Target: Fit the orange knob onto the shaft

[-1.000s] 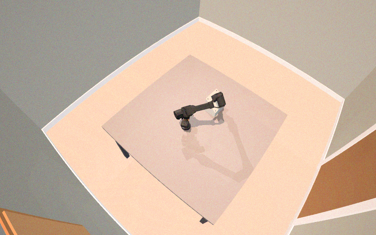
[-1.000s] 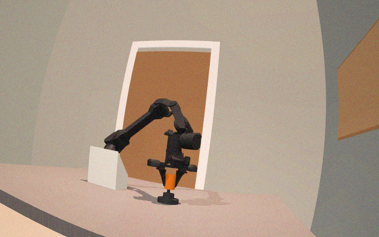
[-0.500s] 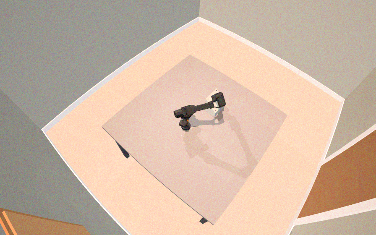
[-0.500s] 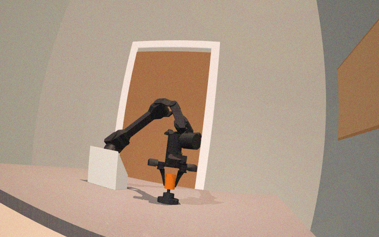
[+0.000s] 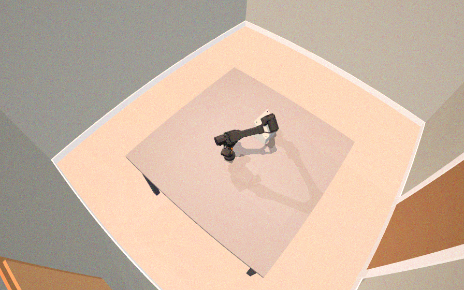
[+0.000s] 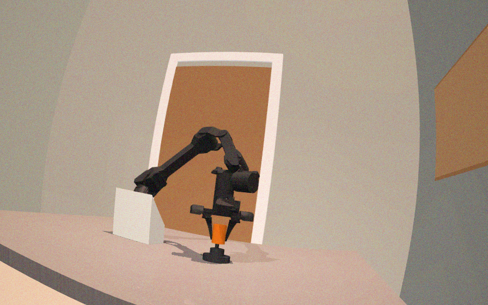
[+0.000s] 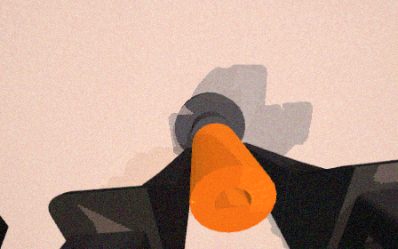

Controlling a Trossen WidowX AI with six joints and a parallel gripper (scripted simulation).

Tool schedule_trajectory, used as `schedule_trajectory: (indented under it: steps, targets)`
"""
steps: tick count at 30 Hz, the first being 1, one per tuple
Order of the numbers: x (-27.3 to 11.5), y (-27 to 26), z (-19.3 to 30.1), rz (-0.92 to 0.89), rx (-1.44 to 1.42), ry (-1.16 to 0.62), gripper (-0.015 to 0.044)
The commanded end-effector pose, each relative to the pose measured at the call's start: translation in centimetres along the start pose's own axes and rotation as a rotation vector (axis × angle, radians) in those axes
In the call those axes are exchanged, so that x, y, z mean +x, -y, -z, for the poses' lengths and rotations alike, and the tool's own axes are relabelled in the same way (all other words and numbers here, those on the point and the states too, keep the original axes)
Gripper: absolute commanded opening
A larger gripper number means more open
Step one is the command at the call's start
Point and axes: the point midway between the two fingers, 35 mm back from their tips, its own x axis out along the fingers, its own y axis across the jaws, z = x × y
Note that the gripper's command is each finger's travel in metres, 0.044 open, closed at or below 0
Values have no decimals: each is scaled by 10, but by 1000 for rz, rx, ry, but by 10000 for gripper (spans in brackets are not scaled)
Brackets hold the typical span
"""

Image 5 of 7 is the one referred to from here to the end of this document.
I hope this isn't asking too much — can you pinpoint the dark grey round pedestal with shaft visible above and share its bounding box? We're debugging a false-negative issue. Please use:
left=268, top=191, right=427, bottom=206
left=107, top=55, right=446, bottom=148
left=224, top=151, right=235, bottom=161

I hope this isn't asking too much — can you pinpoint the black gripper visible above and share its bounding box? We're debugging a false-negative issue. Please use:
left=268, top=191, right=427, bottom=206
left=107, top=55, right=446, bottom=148
left=221, top=143, right=236, bottom=157

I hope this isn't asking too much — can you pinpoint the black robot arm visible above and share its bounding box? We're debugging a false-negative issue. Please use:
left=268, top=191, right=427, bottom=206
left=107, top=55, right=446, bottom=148
left=214, top=113, right=279, bottom=147

